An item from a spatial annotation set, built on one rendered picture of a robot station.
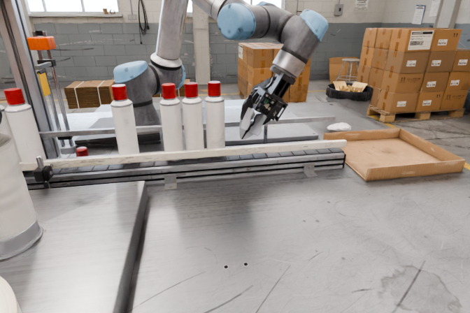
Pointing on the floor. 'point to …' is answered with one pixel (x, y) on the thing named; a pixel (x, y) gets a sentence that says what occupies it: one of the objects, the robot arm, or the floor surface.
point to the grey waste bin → (353, 105)
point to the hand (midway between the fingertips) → (243, 133)
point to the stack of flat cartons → (89, 93)
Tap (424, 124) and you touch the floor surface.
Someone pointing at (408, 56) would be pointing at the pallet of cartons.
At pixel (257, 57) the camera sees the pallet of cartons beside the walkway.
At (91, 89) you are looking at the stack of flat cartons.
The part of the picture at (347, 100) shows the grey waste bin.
